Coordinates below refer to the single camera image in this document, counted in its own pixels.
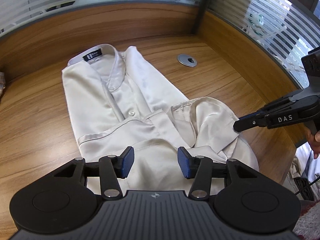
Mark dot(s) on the brown patterned satin cloth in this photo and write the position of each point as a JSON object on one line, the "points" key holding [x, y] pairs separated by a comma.
{"points": [[2, 85]]}

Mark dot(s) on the glass and wood desk partition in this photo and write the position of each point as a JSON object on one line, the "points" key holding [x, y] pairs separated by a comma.
{"points": [[275, 17], [50, 2]]}

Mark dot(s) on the cream satin collared shirt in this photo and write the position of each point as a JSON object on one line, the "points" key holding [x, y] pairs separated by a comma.
{"points": [[100, 105]]}

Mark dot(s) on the person's right hand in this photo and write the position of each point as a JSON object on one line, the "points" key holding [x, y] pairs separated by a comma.
{"points": [[315, 147]]}

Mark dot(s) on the green printed plastic bag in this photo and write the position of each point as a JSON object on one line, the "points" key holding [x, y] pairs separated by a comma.
{"points": [[257, 21]]}

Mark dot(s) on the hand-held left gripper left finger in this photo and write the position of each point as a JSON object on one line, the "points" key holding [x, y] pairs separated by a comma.
{"points": [[127, 162]]}

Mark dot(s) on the fuzzy grey red clothing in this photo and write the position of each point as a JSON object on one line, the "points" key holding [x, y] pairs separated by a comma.
{"points": [[310, 222]]}

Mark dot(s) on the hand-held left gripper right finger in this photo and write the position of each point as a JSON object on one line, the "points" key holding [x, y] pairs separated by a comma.
{"points": [[182, 163]]}

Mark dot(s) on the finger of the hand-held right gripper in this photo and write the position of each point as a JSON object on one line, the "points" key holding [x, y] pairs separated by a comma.
{"points": [[247, 125]]}

